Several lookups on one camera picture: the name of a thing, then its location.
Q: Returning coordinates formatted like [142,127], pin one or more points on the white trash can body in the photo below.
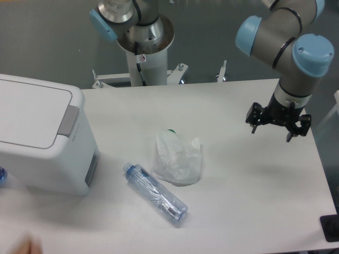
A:
[67,166]

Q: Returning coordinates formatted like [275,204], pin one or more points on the white plastic bag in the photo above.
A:
[174,161]

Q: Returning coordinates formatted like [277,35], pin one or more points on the white pedestal base frame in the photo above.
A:
[142,77]

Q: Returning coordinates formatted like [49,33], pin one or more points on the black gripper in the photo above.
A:
[277,114]

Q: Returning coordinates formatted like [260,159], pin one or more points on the white trash can lid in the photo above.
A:
[31,114]

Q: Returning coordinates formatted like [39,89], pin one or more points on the white object right edge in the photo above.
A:
[336,95]

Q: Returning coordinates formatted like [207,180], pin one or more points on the blue bottle at left edge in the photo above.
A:
[3,176]

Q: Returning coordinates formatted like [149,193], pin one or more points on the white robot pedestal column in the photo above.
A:
[148,44]

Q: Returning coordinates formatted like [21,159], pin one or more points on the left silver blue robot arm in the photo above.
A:
[113,18]

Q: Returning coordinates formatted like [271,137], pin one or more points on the black device at table edge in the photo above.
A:
[329,225]

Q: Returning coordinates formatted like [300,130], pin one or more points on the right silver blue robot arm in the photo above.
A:
[301,60]

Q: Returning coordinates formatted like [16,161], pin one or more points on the clear plastic water bottle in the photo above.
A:
[148,187]

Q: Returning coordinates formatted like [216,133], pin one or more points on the blurry tan object corner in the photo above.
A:
[27,246]

